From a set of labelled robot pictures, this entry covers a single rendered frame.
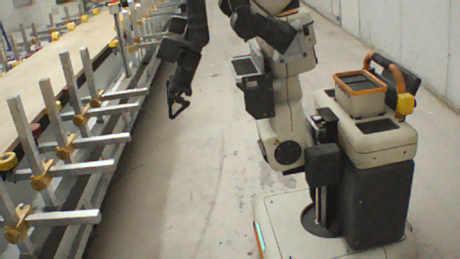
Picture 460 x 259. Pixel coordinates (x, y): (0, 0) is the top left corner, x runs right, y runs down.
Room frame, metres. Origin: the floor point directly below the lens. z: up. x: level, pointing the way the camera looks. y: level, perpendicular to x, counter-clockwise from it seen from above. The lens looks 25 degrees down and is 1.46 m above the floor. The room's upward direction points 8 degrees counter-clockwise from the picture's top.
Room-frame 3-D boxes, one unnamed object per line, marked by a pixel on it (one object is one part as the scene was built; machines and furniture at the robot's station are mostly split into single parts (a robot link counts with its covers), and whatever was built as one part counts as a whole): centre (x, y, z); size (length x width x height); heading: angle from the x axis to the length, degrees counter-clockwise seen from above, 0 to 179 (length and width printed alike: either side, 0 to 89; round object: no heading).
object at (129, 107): (1.65, 0.60, 0.83); 0.43 x 0.03 x 0.04; 88
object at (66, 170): (1.15, 0.61, 0.82); 0.43 x 0.03 x 0.04; 88
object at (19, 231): (0.88, 0.67, 0.80); 0.14 x 0.06 x 0.05; 178
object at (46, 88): (1.36, 0.66, 0.88); 0.04 x 0.04 x 0.48; 88
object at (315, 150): (1.29, -0.25, 0.68); 0.28 x 0.27 x 0.25; 3
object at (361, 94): (1.37, -0.53, 0.87); 0.23 x 0.15 x 0.11; 3
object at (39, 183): (1.13, 0.66, 0.83); 0.14 x 0.06 x 0.05; 178
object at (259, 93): (1.35, -0.13, 0.99); 0.28 x 0.16 x 0.22; 3
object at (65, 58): (1.61, 0.65, 0.92); 0.04 x 0.04 x 0.48; 88
